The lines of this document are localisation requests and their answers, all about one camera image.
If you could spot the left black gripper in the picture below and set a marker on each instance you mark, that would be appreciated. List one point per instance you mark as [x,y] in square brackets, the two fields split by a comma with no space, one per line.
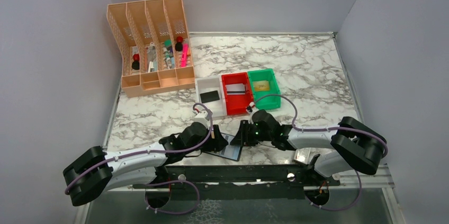
[216,137]

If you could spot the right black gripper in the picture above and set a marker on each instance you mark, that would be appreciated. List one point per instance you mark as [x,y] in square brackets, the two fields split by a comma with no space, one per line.
[243,133]

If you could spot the black leather card holder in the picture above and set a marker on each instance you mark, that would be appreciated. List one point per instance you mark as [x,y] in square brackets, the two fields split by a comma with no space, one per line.
[229,152]

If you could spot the red plastic bin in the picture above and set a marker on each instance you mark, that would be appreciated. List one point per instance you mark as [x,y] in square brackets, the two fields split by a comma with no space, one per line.
[237,104]

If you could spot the green plastic bin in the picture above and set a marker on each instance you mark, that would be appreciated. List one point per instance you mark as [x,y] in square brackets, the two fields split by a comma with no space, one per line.
[265,100]

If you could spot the gold card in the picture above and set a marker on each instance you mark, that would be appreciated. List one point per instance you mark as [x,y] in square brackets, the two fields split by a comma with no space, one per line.
[261,86]

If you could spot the white plastic bin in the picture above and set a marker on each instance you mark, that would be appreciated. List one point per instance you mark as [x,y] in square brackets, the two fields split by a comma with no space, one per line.
[209,91]

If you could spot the silver card tin box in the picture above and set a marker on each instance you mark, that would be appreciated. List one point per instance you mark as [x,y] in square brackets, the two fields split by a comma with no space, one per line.
[302,156]

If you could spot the silver patterned credit card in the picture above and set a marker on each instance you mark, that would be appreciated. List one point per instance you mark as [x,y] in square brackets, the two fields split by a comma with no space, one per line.
[235,89]

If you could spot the peach plastic desk organizer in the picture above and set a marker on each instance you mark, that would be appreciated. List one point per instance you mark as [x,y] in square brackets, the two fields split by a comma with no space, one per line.
[134,26]

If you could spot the black credit card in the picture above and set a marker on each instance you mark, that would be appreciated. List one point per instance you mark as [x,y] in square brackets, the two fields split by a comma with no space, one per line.
[209,96]

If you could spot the pink highlighter pen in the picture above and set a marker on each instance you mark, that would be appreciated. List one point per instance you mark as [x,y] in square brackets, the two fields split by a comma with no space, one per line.
[185,55]

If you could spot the red black stamp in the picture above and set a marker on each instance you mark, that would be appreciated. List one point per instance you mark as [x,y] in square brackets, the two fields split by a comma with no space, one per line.
[136,61]
[179,44]

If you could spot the white stapler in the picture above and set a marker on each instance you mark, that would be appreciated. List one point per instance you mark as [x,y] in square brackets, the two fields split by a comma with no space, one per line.
[151,58]

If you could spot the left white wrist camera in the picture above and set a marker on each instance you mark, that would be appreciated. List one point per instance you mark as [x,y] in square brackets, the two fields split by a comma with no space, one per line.
[203,118]

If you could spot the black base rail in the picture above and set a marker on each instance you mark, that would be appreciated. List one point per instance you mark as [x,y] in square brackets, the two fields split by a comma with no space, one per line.
[233,182]

